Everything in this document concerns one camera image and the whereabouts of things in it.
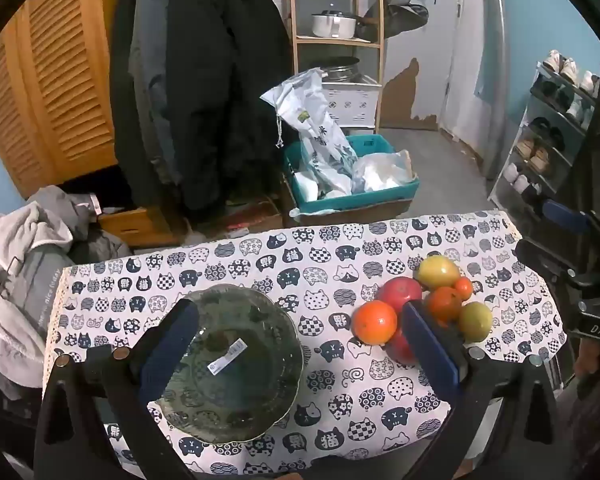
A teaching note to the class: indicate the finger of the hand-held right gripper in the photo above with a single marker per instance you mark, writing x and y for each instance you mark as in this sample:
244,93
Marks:
545,260
565,216

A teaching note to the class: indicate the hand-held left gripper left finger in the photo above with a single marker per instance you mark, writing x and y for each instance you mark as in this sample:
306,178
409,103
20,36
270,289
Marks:
172,345

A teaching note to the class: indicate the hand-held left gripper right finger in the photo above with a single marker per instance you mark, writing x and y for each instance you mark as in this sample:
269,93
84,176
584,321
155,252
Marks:
430,345

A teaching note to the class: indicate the red apple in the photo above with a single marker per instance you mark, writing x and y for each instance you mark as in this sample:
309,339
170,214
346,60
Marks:
402,347
397,292

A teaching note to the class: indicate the medium tangerine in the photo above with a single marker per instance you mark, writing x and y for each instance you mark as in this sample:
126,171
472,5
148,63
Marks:
442,304

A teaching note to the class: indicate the yellow-green apple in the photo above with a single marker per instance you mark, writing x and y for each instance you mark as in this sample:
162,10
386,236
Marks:
476,321

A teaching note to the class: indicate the large orange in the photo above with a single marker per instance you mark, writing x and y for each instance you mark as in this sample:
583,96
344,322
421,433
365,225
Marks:
375,322

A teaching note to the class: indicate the small tangerine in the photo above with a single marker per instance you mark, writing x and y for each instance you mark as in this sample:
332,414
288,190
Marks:
464,288

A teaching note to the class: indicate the yellow mango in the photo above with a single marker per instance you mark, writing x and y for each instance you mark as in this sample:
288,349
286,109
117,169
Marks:
437,271

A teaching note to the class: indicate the green glass bowl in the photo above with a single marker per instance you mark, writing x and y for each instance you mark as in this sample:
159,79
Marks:
250,385

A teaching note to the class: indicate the person's right hand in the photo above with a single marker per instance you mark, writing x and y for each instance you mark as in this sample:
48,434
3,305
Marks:
587,355

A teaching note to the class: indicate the metal shoe rack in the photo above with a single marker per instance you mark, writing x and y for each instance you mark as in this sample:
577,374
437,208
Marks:
529,110

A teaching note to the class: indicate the cat print tablecloth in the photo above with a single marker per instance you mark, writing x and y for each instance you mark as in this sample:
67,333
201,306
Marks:
330,270

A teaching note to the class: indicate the wooden drawer box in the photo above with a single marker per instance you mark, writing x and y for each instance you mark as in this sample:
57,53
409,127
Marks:
134,225

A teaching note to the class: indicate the grey padded bag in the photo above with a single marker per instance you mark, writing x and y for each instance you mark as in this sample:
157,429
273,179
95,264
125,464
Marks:
44,280

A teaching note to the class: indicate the group of shoes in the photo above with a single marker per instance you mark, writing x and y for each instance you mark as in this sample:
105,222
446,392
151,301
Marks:
570,70

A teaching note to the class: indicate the flat cardboard box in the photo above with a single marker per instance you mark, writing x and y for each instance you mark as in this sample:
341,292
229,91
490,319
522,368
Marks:
260,217

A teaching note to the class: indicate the teal plastic crate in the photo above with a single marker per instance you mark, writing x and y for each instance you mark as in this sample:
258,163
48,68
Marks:
330,203

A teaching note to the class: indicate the dark grey garment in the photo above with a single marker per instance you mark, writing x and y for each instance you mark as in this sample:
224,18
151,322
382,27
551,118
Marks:
64,205

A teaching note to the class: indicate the clear plastic bag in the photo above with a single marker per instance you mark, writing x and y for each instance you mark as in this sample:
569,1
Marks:
382,170

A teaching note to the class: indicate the pile of clothes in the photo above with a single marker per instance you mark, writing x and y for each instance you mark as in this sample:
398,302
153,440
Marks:
9,240

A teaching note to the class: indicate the white door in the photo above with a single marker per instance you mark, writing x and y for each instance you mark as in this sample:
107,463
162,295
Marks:
472,35

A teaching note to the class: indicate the white perforated basket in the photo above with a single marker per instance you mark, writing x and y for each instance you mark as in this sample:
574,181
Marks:
352,105

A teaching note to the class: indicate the white printed rice bag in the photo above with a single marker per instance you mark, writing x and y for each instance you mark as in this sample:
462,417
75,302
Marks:
320,130

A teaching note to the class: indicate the grey hanging bag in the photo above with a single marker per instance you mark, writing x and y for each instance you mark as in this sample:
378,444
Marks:
405,12

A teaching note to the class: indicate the black coat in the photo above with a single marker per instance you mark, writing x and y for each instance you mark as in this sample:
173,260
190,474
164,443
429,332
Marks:
219,85

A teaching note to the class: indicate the wooden louvered cabinet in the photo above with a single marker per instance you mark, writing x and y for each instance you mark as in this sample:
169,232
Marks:
54,85

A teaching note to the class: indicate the grey jacket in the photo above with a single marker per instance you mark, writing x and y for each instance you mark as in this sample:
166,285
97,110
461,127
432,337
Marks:
152,60

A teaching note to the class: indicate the steel pot on shelf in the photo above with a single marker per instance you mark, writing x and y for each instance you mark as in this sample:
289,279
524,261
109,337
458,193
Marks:
330,25

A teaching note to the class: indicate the wooden shelf rack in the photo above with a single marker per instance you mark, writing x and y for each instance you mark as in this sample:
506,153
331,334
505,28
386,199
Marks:
305,40

